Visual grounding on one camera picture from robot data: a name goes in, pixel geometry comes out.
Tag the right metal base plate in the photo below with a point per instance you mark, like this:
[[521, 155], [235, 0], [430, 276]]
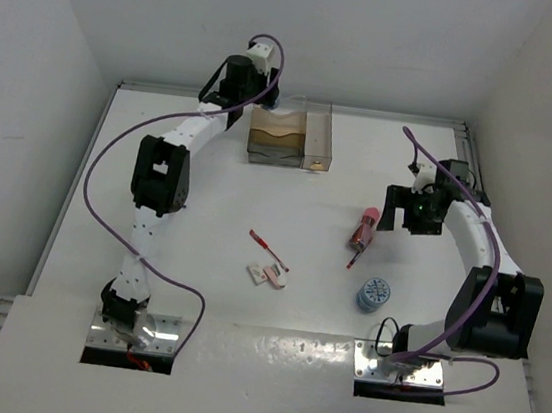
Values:
[[374, 364]]

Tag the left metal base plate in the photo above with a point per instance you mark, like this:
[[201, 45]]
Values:
[[151, 334]]

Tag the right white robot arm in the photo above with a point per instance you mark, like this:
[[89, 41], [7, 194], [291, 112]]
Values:
[[495, 310]]

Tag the blue tape roll stack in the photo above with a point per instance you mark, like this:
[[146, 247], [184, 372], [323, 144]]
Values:
[[273, 106]]

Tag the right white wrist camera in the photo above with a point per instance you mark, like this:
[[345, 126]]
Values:
[[425, 175]]

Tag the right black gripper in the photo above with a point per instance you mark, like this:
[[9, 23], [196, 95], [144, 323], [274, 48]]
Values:
[[402, 197]]

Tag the pink cap glue stick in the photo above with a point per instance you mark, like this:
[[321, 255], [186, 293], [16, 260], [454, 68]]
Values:
[[363, 234]]

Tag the metal base plate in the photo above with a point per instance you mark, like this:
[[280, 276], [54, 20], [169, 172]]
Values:
[[151, 334], [374, 364]]

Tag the red gel pen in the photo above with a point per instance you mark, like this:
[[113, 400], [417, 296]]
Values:
[[261, 242]]

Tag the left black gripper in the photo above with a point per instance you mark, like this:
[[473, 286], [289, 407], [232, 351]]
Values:
[[260, 77]]

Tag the white eraser block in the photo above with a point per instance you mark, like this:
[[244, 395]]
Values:
[[257, 273]]

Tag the transparent tiered desk organizer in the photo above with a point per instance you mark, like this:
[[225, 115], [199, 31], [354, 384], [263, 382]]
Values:
[[277, 136]]

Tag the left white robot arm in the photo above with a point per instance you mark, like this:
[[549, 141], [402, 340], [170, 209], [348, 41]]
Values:
[[160, 182]]

